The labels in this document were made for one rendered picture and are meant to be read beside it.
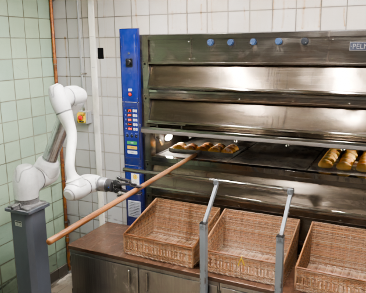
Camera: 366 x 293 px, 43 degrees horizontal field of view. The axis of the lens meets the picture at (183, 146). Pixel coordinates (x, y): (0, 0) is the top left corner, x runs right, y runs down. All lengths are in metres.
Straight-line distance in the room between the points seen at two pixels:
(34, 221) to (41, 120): 1.05
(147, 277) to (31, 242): 0.81
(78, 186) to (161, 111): 1.03
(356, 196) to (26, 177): 2.13
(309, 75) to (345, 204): 0.87
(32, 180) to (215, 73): 1.43
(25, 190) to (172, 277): 1.12
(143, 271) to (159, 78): 1.40
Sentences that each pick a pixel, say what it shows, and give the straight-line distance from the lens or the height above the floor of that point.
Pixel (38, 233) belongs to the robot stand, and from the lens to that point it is 3.24.
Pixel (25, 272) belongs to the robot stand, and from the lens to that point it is 3.34.
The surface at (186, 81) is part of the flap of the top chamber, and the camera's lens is 3.38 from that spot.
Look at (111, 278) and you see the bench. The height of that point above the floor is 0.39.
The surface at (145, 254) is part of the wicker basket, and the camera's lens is 3.31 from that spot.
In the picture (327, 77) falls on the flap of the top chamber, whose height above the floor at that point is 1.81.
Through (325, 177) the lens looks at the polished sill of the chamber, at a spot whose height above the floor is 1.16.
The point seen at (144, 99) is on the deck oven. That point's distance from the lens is 3.57.
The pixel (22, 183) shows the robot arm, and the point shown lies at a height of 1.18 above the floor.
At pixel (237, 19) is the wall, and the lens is 3.24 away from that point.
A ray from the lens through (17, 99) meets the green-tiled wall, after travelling 3.76.
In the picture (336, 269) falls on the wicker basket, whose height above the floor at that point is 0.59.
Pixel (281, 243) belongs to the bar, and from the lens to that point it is 2.75.
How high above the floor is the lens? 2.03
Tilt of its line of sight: 12 degrees down
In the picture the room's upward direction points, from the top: 1 degrees counter-clockwise
